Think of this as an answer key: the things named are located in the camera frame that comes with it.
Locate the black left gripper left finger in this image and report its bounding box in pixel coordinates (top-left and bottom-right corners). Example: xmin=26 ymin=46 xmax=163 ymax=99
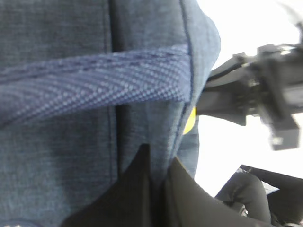
xmin=61 ymin=144 xmax=162 ymax=227

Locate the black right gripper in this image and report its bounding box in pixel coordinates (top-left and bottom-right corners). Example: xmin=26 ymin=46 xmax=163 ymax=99
xmin=196 ymin=44 xmax=300 ymax=150

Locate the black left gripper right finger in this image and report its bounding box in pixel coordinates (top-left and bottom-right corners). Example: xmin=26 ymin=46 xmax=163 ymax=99
xmin=164 ymin=157 xmax=271 ymax=227

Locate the yellow pear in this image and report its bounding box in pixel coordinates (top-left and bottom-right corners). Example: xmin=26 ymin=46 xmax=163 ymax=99
xmin=183 ymin=107 xmax=196 ymax=135

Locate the dark blue fabric lunch bag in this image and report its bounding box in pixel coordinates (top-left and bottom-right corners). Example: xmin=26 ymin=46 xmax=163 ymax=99
xmin=0 ymin=0 xmax=220 ymax=227

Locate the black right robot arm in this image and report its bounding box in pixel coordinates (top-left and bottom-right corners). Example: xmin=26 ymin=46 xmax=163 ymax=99
xmin=196 ymin=0 xmax=303 ymax=150

